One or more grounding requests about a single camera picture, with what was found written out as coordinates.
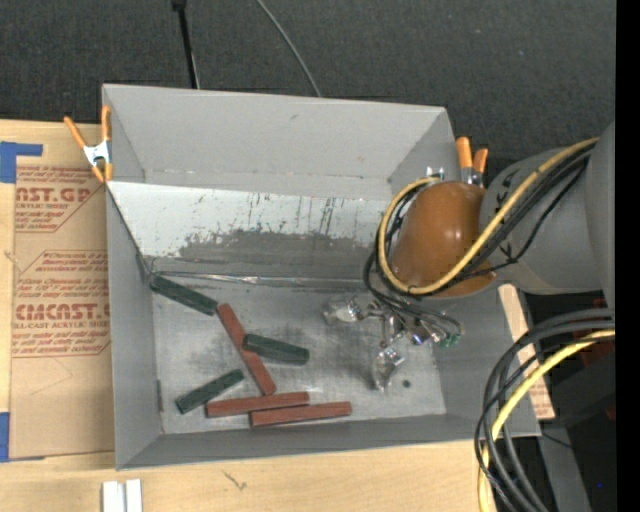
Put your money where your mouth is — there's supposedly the grey metal bin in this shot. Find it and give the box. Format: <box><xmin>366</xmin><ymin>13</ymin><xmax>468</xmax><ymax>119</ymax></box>
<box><xmin>101</xmin><ymin>83</ymin><xmax>542</xmax><ymax>471</ymax></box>

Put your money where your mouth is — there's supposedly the dark green flat block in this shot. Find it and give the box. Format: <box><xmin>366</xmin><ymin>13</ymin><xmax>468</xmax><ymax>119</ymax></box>
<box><xmin>149</xmin><ymin>275</ymin><xmax>219</xmax><ymax>317</ymax></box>
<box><xmin>175</xmin><ymin>368</ymin><xmax>247</xmax><ymax>415</ymax></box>
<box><xmin>242</xmin><ymin>333</ymin><xmax>311</xmax><ymax>366</ymax></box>

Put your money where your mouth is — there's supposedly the red-brown flat block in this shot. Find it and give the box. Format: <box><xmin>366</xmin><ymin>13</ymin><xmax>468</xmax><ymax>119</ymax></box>
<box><xmin>204</xmin><ymin>391</ymin><xmax>311</xmax><ymax>419</ymax></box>
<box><xmin>248</xmin><ymin>400</ymin><xmax>354</xmax><ymax>428</ymax></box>
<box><xmin>215</xmin><ymin>302</ymin><xmax>278</xmax><ymax>397</ymax></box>

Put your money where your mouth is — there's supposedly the brown cardboard board, red print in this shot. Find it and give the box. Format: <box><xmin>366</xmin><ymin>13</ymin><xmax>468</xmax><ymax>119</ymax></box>
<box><xmin>0</xmin><ymin>118</ymin><xmax>556</xmax><ymax>462</ymax></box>

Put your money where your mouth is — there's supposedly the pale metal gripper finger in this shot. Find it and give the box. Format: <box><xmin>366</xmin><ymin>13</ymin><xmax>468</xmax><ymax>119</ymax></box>
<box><xmin>371</xmin><ymin>345</ymin><xmax>407</xmax><ymax>394</ymax></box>
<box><xmin>321</xmin><ymin>298</ymin><xmax>364</xmax><ymax>326</ymax></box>

